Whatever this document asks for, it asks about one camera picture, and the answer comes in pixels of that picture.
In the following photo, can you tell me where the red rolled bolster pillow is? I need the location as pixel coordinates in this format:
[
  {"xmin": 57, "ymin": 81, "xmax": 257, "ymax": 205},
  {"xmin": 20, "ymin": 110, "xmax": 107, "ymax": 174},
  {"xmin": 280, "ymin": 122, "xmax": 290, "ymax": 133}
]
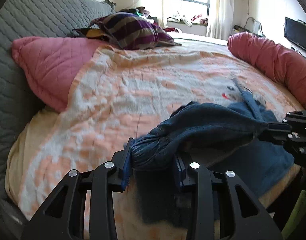
[{"xmin": 227, "ymin": 32, "xmax": 306, "ymax": 109}]

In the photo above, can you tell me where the black flat screen television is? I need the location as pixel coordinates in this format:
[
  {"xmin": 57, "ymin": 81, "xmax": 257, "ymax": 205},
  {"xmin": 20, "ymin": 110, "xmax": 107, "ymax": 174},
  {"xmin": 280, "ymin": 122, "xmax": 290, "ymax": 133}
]
[{"xmin": 284, "ymin": 17, "xmax": 306, "ymax": 51}]

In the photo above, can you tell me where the white window curtain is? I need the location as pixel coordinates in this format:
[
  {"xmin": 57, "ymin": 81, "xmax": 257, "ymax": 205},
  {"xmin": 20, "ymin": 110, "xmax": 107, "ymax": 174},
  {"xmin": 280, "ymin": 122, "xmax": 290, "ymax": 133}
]
[{"xmin": 207, "ymin": 0, "xmax": 234, "ymax": 40}]

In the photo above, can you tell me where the orange white fluffy blanket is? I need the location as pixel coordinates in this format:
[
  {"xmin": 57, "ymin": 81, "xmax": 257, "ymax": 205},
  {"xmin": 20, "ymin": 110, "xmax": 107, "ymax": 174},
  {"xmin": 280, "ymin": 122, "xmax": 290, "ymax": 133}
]
[{"xmin": 5, "ymin": 41, "xmax": 302, "ymax": 219}]

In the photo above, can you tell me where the clothes pile near window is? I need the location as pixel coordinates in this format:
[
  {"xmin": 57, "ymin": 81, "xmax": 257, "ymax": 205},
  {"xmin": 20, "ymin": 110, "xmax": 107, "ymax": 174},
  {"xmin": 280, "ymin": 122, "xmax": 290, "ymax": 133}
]
[{"xmin": 120, "ymin": 6, "xmax": 209, "ymax": 34}]

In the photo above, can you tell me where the pink quilted pillow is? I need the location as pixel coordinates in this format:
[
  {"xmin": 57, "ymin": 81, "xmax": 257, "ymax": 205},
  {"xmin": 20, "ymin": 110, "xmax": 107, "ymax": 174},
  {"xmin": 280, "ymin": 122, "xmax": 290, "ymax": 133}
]
[{"xmin": 11, "ymin": 36, "xmax": 108, "ymax": 112}]

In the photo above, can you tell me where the purple striped cushion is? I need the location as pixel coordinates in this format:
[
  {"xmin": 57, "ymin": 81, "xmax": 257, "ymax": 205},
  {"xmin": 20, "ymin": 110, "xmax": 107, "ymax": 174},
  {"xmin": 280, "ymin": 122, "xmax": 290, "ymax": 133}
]
[{"xmin": 73, "ymin": 12, "xmax": 178, "ymax": 50}]

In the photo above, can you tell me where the grey quilted headboard cover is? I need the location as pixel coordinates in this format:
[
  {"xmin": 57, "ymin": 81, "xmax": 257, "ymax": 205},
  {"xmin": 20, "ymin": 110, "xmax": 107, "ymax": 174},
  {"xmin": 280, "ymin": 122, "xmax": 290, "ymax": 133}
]
[{"xmin": 0, "ymin": 0, "xmax": 116, "ymax": 198}]

